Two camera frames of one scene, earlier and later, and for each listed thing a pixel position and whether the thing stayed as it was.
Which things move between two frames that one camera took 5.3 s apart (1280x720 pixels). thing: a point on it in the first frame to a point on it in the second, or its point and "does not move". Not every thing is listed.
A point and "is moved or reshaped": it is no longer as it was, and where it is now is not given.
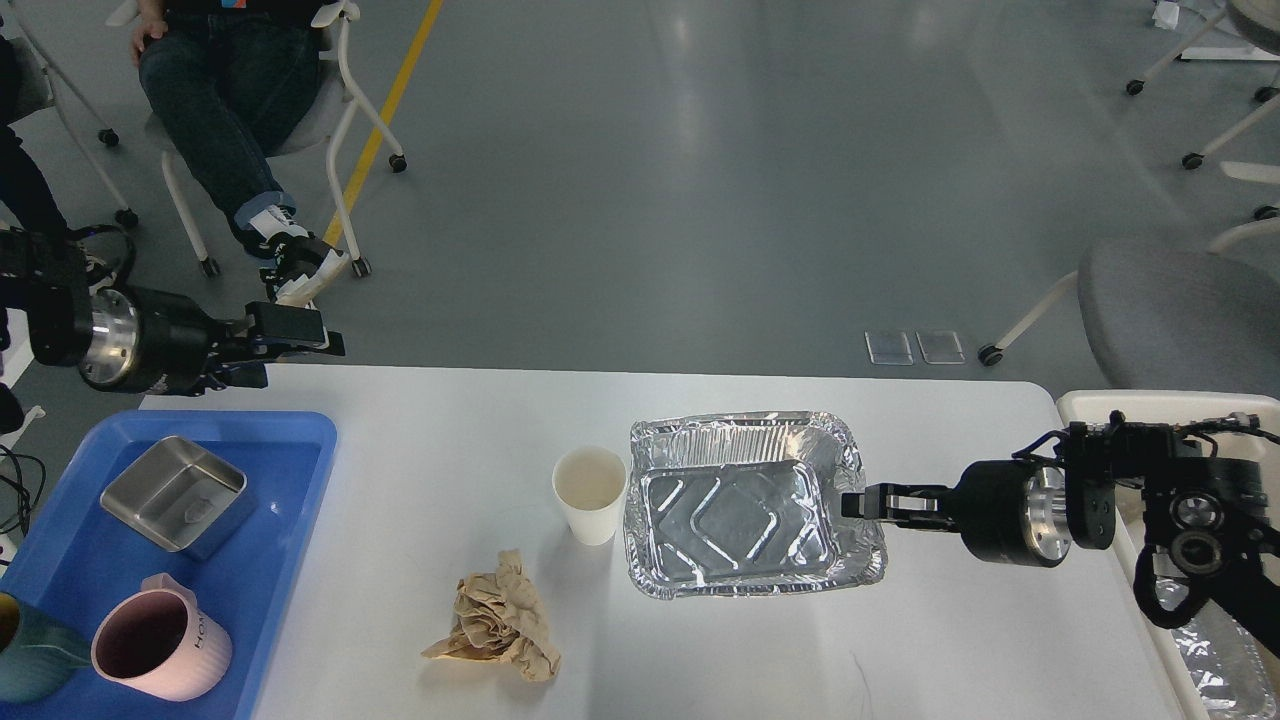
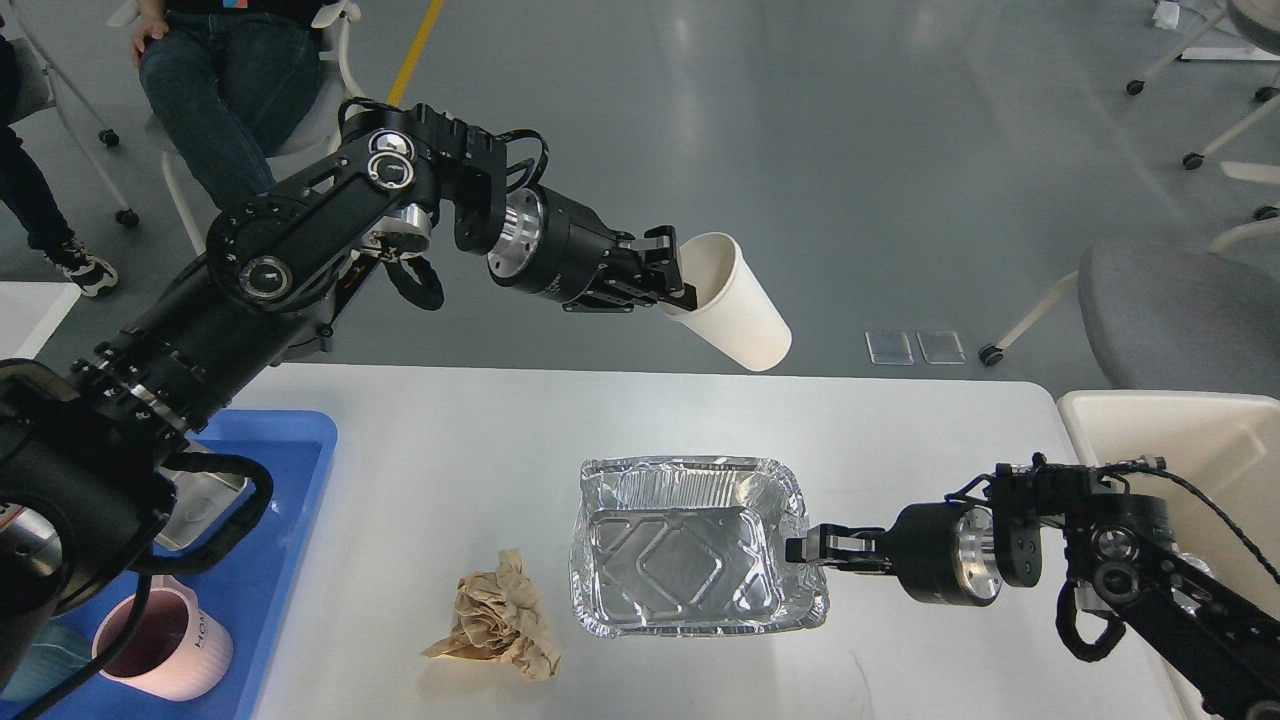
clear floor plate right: x=941 y=347 does not move
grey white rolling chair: x=339 y=99 does not move
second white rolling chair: x=28 y=89 does not move
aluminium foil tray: x=742 y=502 is moved or reshaped
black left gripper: x=133 y=339 to x=556 y=245
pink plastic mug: x=161 y=643 does not move
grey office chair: x=1166 y=316 does not move
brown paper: x=501 y=617 does not move
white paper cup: x=590 y=483 to x=732 y=312
